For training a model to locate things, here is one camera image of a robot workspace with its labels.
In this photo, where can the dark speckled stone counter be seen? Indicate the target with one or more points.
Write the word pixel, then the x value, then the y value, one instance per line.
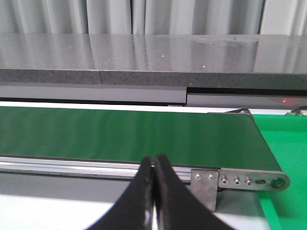
pixel 234 71

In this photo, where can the aluminium conveyor frame rail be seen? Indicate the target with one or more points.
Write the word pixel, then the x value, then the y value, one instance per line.
pixel 243 179

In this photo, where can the bright green mat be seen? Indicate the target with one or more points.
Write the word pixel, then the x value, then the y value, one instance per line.
pixel 286 136

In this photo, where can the metal conveyor mounting bracket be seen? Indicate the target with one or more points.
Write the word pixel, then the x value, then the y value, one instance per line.
pixel 204 185

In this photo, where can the white pleated curtain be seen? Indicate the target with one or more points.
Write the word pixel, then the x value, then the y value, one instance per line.
pixel 155 17

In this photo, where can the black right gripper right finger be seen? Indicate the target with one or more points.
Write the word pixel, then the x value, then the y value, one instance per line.
pixel 177 208

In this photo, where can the small wired electronic board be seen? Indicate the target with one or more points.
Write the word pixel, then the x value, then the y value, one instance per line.
pixel 299 111

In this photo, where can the green conveyor belt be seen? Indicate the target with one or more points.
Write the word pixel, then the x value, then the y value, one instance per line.
pixel 211 139

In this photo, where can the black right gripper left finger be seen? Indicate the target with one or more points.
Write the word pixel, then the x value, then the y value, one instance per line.
pixel 134 209

